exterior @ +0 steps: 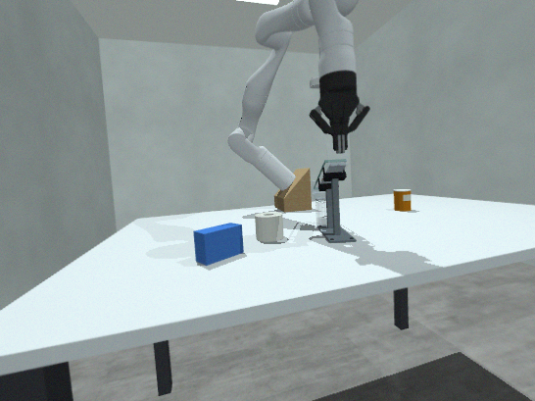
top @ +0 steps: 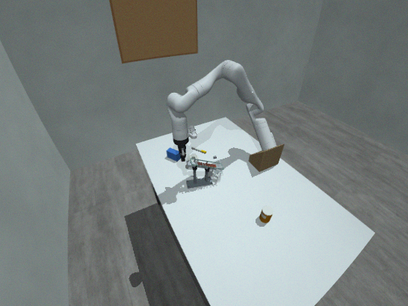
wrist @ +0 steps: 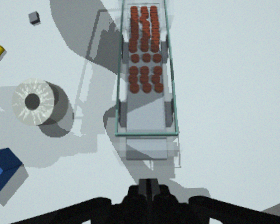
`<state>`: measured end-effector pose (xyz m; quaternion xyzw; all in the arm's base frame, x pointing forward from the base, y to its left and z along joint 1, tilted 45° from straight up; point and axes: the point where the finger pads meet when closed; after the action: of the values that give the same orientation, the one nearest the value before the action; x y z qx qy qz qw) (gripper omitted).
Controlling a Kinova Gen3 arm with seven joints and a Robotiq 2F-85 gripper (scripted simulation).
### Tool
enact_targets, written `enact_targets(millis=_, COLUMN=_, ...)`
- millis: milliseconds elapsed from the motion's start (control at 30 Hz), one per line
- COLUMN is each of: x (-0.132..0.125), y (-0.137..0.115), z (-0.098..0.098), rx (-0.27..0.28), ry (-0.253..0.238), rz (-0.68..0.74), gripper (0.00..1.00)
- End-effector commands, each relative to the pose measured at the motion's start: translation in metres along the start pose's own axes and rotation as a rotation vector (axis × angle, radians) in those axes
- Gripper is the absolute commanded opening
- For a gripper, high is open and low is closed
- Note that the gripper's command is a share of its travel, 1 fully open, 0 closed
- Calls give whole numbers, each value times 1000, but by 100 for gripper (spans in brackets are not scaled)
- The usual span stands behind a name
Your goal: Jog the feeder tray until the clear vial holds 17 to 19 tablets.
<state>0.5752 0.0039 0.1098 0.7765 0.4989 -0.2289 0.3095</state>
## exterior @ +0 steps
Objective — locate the blue rectangular block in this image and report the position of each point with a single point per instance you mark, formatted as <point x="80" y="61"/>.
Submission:
<point x="217" y="243"/>

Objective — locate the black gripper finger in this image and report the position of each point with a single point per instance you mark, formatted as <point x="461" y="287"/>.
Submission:
<point x="334" y="130"/>
<point x="344" y="128"/>

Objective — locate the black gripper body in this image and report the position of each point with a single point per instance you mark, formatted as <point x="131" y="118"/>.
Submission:
<point x="339" y="86"/>

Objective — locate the clear glass vial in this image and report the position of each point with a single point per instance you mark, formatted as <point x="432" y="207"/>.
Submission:
<point x="321" y="219"/>

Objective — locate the orange pill bottle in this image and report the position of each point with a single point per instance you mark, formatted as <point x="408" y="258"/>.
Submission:
<point x="402" y="200"/>

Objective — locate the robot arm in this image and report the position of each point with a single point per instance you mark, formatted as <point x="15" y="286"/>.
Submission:
<point x="336" y="53"/>

